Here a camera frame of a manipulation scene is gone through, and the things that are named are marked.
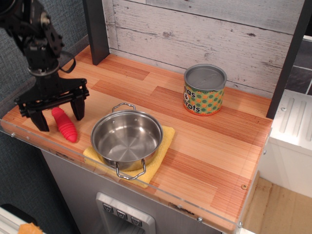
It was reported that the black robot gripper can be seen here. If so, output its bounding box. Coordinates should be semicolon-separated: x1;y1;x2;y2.
15;72;89;132

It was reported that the red handled metal scoop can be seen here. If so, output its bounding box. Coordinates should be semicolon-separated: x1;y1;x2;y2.
52;107;78;143

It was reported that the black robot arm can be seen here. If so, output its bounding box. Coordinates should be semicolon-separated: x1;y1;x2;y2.
0;0;89;132

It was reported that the peas and carrots can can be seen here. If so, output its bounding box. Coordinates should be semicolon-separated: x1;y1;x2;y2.
184;64;227;116

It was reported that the yellow cloth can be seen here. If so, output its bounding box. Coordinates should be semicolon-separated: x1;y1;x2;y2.
83;126;175;188

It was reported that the stainless steel pot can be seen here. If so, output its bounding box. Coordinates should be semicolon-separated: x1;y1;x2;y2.
90;102;164;180

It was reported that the grey toy fridge front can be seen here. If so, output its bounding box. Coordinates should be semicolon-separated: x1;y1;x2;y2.
42;151;220;234

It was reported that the black and orange object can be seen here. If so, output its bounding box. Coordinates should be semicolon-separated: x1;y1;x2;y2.
0;204;44;234

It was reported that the silver dispenser panel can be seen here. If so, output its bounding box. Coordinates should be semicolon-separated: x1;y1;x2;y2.
96;192;156;234

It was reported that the clear acrylic edge guard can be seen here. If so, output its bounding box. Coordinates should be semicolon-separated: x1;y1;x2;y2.
0;120;242;234

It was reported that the white toy sink unit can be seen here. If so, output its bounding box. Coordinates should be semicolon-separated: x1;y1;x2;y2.
257;35;312;197

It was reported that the black cable loop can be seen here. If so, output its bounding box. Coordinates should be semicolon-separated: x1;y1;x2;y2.
58;50;77;74

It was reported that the dark grey right post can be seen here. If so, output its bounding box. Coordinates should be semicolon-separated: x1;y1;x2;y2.
266;0;312;119

